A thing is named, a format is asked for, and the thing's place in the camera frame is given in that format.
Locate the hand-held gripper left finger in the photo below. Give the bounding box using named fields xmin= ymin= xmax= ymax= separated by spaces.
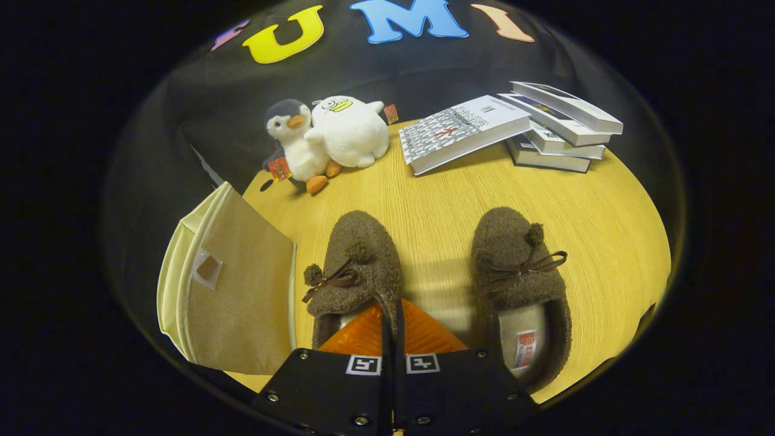
xmin=252 ymin=302 xmax=394 ymax=436

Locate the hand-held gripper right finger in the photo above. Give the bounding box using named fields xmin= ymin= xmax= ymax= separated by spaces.
xmin=394 ymin=299 xmax=538 ymax=436

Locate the beige fabric storage box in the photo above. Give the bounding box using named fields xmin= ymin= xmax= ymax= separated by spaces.
xmin=157 ymin=182 xmax=297 ymax=376

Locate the brown fuzzy shoe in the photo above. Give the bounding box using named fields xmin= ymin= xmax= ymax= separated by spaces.
xmin=302 ymin=210 xmax=405 ymax=351
xmin=471 ymin=206 xmax=573 ymax=394

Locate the grey penguin plush toy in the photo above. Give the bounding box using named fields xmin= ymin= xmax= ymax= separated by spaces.
xmin=262 ymin=99 xmax=343 ymax=196

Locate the dark grey book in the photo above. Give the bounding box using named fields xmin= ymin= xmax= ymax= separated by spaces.
xmin=507 ymin=134 xmax=591 ymax=174

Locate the white duck plush toy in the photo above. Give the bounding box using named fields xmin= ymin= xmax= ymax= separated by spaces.
xmin=305 ymin=95 xmax=400 ymax=169

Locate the grey patterned cover book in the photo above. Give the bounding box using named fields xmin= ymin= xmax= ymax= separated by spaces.
xmin=398 ymin=95 xmax=533 ymax=176

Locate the white paperback book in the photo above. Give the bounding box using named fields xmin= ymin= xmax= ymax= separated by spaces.
xmin=527 ymin=121 xmax=606 ymax=160

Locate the white book with blue picture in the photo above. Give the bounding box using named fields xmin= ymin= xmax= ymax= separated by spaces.
xmin=498 ymin=92 xmax=612 ymax=147

